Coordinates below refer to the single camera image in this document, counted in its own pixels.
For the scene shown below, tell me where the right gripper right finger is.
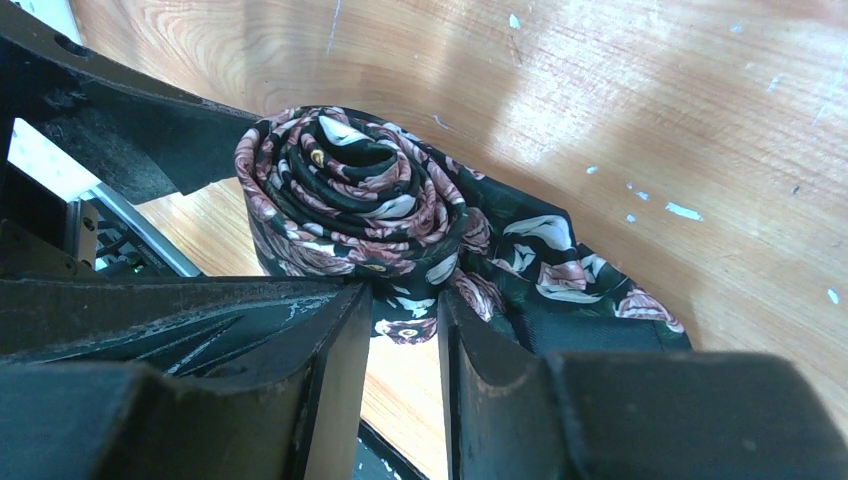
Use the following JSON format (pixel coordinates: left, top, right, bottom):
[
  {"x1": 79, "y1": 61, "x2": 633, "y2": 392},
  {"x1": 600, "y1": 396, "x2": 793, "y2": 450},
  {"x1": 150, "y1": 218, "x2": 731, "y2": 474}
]
[{"x1": 437, "y1": 289, "x2": 847, "y2": 479}]

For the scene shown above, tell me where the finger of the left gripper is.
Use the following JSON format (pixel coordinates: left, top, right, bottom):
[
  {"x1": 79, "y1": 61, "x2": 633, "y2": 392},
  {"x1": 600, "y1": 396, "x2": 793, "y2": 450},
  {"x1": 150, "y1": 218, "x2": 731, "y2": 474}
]
[
  {"x1": 1, "y1": 277, "x2": 361, "y2": 376},
  {"x1": 1, "y1": 1, "x2": 259, "y2": 203}
]

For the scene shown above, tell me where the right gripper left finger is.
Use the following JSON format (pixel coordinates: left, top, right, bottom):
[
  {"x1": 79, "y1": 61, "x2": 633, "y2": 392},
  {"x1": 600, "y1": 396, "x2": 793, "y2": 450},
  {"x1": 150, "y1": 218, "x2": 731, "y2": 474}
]
[{"x1": 1, "y1": 284, "x2": 372, "y2": 479}]

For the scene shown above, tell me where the black pink rose tie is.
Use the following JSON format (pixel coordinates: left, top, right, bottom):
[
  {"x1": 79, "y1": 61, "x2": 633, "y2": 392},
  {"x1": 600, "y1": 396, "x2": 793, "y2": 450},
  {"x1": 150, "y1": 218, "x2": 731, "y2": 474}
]
[{"x1": 234, "y1": 106, "x2": 691, "y2": 353}]

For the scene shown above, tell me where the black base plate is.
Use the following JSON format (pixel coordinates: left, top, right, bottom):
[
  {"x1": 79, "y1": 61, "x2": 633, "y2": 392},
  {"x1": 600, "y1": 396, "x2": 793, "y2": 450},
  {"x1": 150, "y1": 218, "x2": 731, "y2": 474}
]
[{"x1": 7, "y1": 118, "x2": 201, "y2": 277}]

